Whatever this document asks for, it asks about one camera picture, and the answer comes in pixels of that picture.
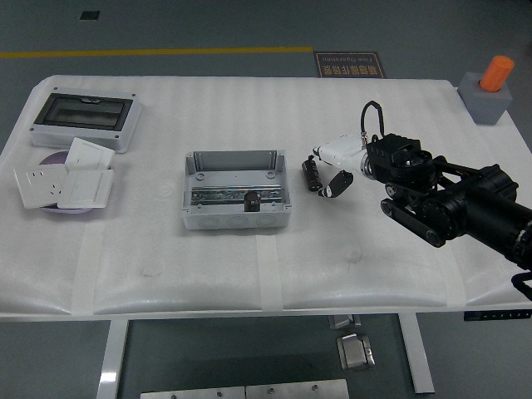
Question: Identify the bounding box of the black table control panel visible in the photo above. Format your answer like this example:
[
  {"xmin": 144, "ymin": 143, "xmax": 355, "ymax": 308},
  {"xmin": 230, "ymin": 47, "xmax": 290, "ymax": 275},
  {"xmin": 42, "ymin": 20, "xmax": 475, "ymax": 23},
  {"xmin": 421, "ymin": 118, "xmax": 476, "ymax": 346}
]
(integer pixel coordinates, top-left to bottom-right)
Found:
[{"xmin": 463, "ymin": 309, "xmax": 532, "ymax": 322}]

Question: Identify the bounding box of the white wall socket panel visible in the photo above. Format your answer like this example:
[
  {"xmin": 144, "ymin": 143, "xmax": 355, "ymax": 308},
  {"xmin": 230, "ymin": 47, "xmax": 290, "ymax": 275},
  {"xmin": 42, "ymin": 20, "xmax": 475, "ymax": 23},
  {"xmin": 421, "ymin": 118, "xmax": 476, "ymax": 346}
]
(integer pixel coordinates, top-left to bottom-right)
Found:
[{"xmin": 12, "ymin": 165, "xmax": 70, "ymax": 209}]

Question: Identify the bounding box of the metal mounting rail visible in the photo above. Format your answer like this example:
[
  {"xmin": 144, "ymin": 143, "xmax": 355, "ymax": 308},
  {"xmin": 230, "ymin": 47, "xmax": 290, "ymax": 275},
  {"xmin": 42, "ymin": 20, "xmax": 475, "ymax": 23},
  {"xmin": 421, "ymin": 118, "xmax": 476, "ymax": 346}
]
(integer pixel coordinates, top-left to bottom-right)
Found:
[{"xmin": 190, "ymin": 184, "xmax": 283, "ymax": 205}]

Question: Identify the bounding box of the grey box with dark window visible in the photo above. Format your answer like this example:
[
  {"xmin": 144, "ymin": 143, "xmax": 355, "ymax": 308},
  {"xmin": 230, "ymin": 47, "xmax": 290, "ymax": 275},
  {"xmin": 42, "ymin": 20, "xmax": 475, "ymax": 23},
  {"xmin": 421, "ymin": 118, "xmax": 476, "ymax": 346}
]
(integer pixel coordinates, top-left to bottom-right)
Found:
[{"xmin": 29, "ymin": 86, "xmax": 144, "ymax": 155}]

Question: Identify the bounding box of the orange cylinder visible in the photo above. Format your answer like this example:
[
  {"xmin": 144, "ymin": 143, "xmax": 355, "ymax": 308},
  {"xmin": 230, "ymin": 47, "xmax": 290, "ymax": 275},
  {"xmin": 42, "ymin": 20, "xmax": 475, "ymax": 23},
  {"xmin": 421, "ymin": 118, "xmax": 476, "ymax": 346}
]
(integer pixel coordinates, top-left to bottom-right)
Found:
[{"xmin": 478, "ymin": 55, "xmax": 515, "ymax": 93}]

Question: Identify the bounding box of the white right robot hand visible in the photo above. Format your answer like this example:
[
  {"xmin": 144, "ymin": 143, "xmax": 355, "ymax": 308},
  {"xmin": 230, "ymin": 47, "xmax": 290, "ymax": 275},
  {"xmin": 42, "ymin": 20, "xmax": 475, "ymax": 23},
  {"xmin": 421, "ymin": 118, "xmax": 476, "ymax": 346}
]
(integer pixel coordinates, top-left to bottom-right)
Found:
[{"xmin": 310, "ymin": 133, "xmax": 369, "ymax": 199}]

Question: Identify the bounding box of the grey block holder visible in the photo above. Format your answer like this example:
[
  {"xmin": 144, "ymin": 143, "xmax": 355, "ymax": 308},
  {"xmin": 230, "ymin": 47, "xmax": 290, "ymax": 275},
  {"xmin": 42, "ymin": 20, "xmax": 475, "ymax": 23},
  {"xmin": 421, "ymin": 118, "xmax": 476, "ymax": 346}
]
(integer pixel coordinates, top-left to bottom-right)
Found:
[{"xmin": 457, "ymin": 71, "xmax": 513, "ymax": 126}]

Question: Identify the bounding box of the purple plate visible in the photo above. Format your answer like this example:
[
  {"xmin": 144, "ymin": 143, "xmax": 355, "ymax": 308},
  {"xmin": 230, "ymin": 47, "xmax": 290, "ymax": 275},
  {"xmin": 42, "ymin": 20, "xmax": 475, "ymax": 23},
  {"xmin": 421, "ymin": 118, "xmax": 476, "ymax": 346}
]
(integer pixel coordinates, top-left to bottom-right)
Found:
[{"xmin": 38, "ymin": 151, "xmax": 99, "ymax": 216}]

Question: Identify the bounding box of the grey metal plate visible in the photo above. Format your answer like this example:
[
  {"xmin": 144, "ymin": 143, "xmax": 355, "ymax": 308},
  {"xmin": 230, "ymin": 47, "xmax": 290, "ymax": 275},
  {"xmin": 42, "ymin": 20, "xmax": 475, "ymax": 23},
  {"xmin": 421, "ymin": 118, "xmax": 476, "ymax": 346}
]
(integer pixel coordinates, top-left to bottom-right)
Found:
[{"xmin": 140, "ymin": 386, "xmax": 246, "ymax": 399}]

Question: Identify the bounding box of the black cylindrical battery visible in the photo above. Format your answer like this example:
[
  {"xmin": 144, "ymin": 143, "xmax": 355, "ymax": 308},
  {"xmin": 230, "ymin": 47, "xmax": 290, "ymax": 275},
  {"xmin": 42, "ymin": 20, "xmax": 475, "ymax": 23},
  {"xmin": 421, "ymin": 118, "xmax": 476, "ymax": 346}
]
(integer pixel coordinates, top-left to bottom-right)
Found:
[
  {"xmin": 301, "ymin": 155, "xmax": 324, "ymax": 193},
  {"xmin": 243, "ymin": 191, "xmax": 262, "ymax": 214}
]

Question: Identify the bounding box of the large silver metal block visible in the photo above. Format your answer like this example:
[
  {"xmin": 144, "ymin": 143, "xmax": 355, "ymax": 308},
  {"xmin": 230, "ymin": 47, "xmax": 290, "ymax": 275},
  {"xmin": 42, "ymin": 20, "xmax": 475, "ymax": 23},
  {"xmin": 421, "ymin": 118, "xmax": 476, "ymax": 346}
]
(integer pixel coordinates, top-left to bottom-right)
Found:
[{"xmin": 335, "ymin": 332, "xmax": 377, "ymax": 372}]

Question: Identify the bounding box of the white foam mat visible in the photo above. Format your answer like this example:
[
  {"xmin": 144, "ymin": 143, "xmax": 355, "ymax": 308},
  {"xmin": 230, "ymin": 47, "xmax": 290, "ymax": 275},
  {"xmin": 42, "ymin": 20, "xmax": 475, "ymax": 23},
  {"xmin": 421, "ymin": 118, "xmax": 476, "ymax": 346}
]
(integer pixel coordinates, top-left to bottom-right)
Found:
[{"xmin": 0, "ymin": 74, "xmax": 532, "ymax": 316}]

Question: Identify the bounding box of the white wall switch panel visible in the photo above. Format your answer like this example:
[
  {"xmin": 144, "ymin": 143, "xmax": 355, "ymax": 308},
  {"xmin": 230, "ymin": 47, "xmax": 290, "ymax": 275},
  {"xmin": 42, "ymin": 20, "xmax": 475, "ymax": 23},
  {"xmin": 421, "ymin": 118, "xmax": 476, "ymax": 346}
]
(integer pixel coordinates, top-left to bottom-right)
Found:
[
  {"xmin": 65, "ymin": 137, "xmax": 116, "ymax": 170},
  {"xmin": 57, "ymin": 168, "xmax": 115, "ymax": 209}
]

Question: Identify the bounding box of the small silver metal block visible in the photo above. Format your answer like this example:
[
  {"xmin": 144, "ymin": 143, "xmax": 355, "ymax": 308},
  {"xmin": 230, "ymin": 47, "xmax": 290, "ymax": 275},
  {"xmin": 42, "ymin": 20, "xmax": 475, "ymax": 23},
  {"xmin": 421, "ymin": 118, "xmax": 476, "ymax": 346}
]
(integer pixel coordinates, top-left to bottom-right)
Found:
[{"xmin": 328, "ymin": 314, "xmax": 362, "ymax": 331}]

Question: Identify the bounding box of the white table leg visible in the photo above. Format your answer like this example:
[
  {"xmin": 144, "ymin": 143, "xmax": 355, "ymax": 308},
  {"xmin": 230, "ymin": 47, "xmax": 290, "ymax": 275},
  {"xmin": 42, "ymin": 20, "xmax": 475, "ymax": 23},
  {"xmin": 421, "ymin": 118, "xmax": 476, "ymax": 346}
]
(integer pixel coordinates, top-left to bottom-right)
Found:
[
  {"xmin": 397, "ymin": 313, "xmax": 436, "ymax": 395},
  {"xmin": 96, "ymin": 318, "xmax": 131, "ymax": 399}
]

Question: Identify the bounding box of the white tape strip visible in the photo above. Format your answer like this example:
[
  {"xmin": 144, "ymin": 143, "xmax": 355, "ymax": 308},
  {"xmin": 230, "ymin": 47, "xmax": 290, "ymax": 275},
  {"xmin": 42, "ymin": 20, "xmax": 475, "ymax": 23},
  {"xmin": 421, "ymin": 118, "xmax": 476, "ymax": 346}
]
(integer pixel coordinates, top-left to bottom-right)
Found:
[{"xmin": 70, "ymin": 226, "xmax": 104, "ymax": 316}]

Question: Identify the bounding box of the grey open junction box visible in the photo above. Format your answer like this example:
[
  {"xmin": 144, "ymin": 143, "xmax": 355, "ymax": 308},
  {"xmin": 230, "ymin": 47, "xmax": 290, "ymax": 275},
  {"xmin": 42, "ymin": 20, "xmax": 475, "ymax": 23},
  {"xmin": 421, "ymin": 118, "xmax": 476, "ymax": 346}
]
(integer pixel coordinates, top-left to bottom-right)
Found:
[{"xmin": 180, "ymin": 148, "xmax": 292, "ymax": 231}]

